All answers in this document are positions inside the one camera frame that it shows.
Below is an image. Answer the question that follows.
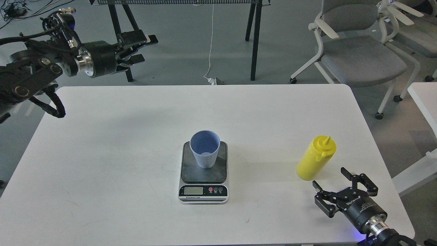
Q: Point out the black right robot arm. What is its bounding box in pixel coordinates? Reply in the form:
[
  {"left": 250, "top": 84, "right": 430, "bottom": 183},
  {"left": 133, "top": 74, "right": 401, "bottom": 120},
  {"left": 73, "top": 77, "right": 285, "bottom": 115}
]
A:
[{"left": 312, "top": 167, "right": 417, "bottom": 246}]

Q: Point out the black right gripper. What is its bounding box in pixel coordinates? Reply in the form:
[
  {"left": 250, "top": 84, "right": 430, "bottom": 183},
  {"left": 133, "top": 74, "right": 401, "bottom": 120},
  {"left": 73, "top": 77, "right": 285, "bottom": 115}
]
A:
[{"left": 312, "top": 167, "right": 387, "bottom": 234}]

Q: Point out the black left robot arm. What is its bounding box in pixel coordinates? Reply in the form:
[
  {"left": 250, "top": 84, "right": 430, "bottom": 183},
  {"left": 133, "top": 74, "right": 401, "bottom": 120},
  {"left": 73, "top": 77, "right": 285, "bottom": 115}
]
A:
[{"left": 0, "top": 4, "right": 158, "bottom": 122}]

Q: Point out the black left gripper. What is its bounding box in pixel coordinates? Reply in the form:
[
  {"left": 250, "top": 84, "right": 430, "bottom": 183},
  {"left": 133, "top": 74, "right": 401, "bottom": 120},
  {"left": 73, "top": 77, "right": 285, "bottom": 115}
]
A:
[{"left": 77, "top": 30, "right": 159, "bottom": 78}]

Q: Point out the yellow squeeze bottle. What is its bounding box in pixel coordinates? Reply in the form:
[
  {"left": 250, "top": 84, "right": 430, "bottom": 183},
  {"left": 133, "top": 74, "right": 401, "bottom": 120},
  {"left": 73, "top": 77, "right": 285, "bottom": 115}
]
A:
[{"left": 296, "top": 135, "right": 337, "bottom": 180}]

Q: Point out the digital kitchen scale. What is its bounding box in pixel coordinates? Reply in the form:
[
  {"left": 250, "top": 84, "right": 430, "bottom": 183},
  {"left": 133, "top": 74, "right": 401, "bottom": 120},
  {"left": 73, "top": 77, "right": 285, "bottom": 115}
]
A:
[{"left": 178, "top": 141, "right": 229, "bottom": 204}]

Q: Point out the grey office chair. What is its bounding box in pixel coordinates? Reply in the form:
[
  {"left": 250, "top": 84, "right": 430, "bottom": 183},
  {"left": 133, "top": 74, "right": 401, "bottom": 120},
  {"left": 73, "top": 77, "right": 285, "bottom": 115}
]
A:
[
  {"left": 377, "top": 0, "right": 437, "bottom": 82},
  {"left": 290, "top": 0, "right": 407, "bottom": 120}
]

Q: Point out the black trestle table background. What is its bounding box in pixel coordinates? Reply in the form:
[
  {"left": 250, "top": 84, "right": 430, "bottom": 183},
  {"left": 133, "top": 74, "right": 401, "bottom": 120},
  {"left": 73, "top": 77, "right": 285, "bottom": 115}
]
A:
[{"left": 89, "top": 0, "right": 264, "bottom": 81}]

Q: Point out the blue ribbed plastic cup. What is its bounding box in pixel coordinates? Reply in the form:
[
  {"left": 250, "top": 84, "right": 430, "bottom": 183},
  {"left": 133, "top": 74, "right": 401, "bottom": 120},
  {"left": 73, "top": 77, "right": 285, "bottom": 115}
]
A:
[{"left": 189, "top": 130, "right": 221, "bottom": 169}]

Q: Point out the white hanging cable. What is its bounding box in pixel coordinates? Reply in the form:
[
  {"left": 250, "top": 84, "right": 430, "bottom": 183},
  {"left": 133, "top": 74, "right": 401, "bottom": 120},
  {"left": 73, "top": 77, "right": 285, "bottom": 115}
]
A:
[{"left": 203, "top": 3, "right": 215, "bottom": 81}]

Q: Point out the black floor cables bundle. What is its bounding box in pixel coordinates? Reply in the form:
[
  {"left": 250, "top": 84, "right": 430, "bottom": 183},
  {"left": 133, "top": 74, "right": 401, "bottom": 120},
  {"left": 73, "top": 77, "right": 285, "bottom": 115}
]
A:
[{"left": 0, "top": 0, "right": 74, "bottom": 29}]

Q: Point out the white power plug adapter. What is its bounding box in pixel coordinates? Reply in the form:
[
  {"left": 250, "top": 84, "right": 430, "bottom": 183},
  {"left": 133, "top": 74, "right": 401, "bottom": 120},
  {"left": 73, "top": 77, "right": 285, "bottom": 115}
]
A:
[{"left": 207, "top": 77, "right": 225, "bottom": 85}]

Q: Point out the white side table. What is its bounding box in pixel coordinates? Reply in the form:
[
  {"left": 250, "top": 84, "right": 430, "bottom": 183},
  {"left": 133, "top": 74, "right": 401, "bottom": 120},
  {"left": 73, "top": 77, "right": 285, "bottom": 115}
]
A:
[{"left": 392, "top": 82, "right": 437, "bottom": 196}]

